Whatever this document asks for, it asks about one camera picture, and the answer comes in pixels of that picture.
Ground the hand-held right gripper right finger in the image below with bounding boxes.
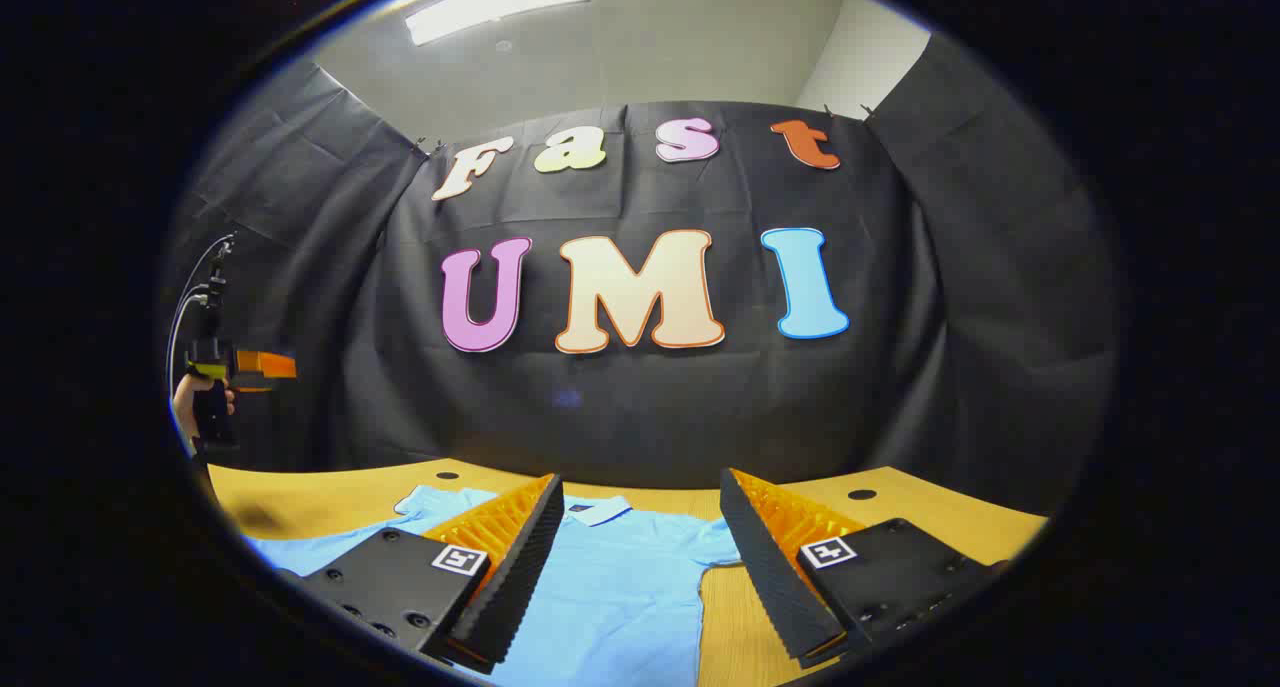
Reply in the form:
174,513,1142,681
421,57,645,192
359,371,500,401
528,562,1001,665
720,467,1011,666

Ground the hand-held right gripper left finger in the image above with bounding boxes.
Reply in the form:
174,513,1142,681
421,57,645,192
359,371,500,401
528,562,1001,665
300,473,567,676

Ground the light blue T-shirt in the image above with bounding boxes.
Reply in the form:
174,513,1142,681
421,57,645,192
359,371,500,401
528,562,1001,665
240,485,746,687

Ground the black backdrop cloth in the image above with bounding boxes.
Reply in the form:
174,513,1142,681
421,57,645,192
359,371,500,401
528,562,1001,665
163,32,1121,516

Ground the ceiling light panel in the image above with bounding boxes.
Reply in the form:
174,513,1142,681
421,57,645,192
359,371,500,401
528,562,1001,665
405,0,593,46

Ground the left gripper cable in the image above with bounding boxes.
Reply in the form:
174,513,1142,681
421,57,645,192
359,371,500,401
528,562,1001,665
165,232,238,390

